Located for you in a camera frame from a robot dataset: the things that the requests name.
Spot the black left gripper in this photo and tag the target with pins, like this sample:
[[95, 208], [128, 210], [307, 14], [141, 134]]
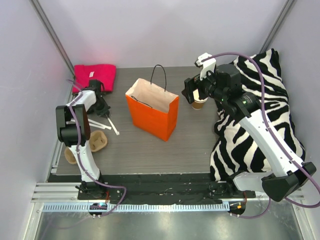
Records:
[[103, 110]]

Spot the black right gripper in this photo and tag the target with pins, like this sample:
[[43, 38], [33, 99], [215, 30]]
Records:
[[189, 90]]

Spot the brown cardboard cup carrier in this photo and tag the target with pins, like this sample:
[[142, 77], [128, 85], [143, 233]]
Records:
[[98, 140]]

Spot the orange paper gift bag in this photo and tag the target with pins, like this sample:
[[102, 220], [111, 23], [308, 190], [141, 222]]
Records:
[[152, 108]]

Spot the white straw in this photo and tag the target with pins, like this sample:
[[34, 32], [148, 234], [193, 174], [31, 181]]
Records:
[[113, 127], [99, 125]]

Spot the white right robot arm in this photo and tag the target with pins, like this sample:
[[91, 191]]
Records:
[[288, 171]]

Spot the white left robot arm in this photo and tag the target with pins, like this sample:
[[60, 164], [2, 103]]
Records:
[[74, 131]]

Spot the folded pink shirt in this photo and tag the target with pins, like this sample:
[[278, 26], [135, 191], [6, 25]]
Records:
[[105, 73]]

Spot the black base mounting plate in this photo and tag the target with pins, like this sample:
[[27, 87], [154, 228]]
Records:
[[159, 189]]

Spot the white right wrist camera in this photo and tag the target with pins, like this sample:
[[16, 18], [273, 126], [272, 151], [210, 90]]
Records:
[[207, 64]]

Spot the aluminium front rail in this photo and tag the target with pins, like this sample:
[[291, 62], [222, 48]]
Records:
[[64, 197]]

